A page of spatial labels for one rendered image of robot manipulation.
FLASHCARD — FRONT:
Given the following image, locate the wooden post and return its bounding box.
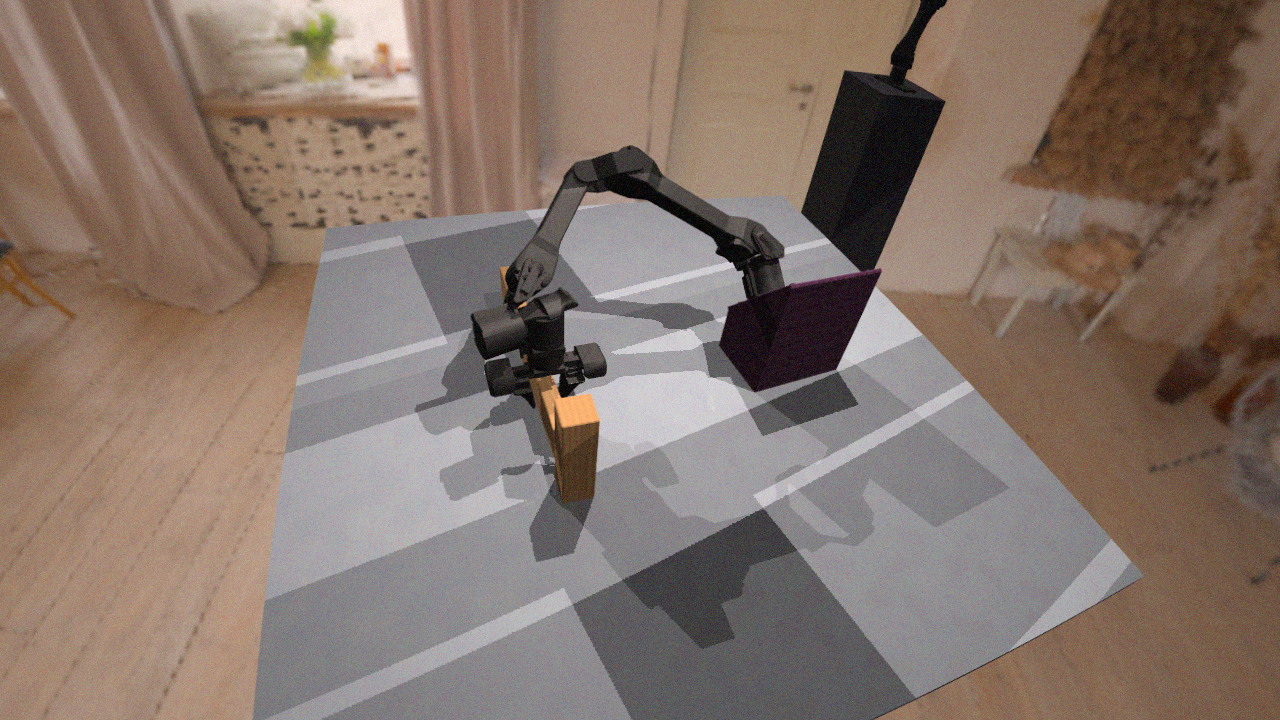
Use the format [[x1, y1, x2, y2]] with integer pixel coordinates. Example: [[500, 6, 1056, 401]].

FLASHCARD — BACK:
[[554, 395, 600, 503]]

